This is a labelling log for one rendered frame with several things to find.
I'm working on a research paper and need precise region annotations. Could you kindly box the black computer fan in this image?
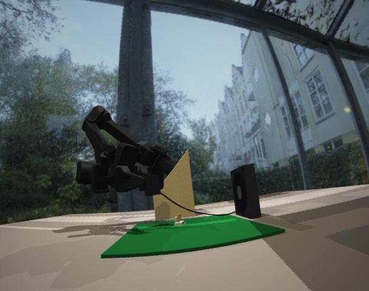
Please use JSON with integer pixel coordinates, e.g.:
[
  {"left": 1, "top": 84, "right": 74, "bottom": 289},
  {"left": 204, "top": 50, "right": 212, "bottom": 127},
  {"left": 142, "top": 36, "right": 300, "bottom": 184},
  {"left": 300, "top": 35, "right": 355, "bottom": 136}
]
[{"left": 230, "top": 164, "right": 261, "bottom": 219}]

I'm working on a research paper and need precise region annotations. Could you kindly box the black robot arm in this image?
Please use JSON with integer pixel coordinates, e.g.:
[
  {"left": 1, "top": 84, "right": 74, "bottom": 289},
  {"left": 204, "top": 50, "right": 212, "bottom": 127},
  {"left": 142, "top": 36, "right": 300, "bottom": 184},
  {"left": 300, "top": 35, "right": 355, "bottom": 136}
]
[{"left": 76, "top": 105, "right": 177, "bottom": 184}]

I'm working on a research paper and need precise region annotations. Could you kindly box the green circuit board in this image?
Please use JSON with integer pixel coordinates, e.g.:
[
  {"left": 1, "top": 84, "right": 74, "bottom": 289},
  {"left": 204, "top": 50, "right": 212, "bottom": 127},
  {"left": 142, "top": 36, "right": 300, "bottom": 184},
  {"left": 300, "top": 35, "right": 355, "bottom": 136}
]
[{"left": 101, "top": 213, "right": 285, "bottom": 258}]

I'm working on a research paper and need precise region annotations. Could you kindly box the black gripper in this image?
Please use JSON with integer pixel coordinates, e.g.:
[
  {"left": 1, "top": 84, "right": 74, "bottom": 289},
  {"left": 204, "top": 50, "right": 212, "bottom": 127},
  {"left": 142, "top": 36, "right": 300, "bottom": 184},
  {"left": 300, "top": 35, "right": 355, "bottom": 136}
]
[{"left": 91, "top": 164, "right": 164, "bottom": 193}]

